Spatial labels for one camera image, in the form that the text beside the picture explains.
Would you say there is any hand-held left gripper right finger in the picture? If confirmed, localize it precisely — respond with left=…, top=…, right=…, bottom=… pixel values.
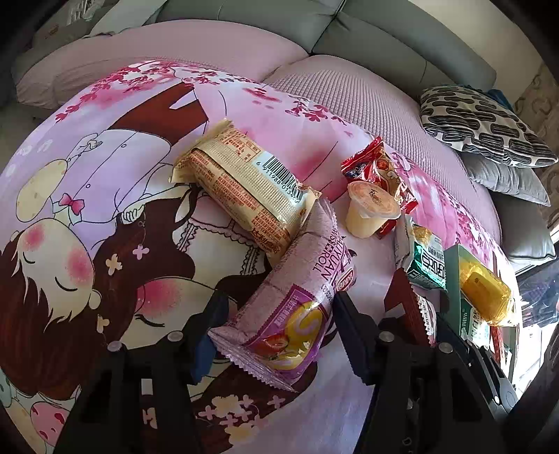
left=334, top=293, right=496, bottom=454

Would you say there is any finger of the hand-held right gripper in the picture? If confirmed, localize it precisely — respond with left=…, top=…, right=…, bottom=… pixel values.
left=437, top=313, right=478, bottom=355

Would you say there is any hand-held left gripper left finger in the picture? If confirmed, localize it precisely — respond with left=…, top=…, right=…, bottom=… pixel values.
left=52, top=292, right=231, bottom=454

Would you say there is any teal box lid tray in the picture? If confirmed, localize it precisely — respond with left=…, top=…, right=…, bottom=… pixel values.
left=444, top=243, right=520, bottom=365

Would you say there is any red and white snack packet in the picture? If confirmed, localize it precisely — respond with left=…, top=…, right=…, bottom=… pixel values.
left=384, top=268, right=438, bottom=346

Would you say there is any yellow cake packet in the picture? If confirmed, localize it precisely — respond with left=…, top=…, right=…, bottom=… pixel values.
left=458, top=257, right=511, bottom=326

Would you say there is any pink swiss roll packet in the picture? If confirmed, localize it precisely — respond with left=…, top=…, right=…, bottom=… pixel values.
left=209, top=198, right=359, bottom=391

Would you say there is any green and white snack packet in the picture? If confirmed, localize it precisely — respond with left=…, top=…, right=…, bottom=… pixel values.
left=395, top=216, right=448, bottom=291

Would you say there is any yellow jelly cup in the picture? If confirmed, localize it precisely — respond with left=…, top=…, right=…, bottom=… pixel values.
left=347, top=181, right=400, bottom=239

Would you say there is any grey pillow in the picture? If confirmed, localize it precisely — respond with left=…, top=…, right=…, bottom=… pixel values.
left=463, top=153, right=552, bottom=207

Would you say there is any beige cracker packet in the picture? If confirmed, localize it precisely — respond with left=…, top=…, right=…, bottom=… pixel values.
left=169, top=119, right=321, bottom=256

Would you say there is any pink printed blanket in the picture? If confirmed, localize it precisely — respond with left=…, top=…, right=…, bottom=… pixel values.
left=0, top=59, right=520, bottom=454

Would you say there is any red candy packet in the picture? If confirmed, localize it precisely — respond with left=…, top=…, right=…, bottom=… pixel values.
left=341, top=137, right=420, bottom=239

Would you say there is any black and white patterned pillow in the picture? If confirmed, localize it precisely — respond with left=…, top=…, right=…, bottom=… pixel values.
left=420, top=85, right=559, bottom=169

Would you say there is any blue cloth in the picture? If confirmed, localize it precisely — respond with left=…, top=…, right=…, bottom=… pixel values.
left=487, top=89, right=514, bottom=110

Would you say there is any patterned beige curtain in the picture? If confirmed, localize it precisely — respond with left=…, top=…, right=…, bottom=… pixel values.
left=511, top=65, right=559, bottom=145

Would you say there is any pink sofa cover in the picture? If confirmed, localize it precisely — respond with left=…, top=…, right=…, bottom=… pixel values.
left=15, top=26, right=503, bottom=245

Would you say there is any grey sofa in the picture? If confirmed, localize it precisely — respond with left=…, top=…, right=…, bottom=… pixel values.
left=0, top=0, right=559, bottom=263

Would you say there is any light grey cushion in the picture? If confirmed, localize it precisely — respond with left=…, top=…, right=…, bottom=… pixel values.
left=87, top=0, right=162, bottom=38

